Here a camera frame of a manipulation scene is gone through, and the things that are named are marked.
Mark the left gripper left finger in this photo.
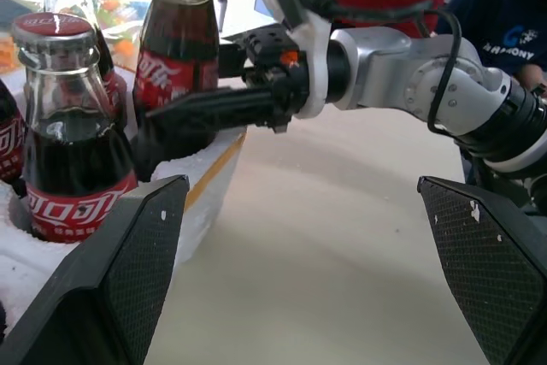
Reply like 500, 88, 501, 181
0, 174, 191, 365

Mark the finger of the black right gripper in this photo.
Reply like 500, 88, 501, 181
218, 41, 258, 80
144, 85, 277, 129

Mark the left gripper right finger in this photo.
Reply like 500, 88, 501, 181
417, 175, 547, 365

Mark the white foam bottle crate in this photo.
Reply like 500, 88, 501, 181
0, 61, 249, 340

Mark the colourful packets pile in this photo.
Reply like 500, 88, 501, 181
59, 0, 151, 56

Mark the person in navy shirt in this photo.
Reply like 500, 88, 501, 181
434, 0, 547, 97

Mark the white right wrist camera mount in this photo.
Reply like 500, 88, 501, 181
246, 0, 333, 121

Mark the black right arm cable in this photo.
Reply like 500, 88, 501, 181
310, 0, 463, 136

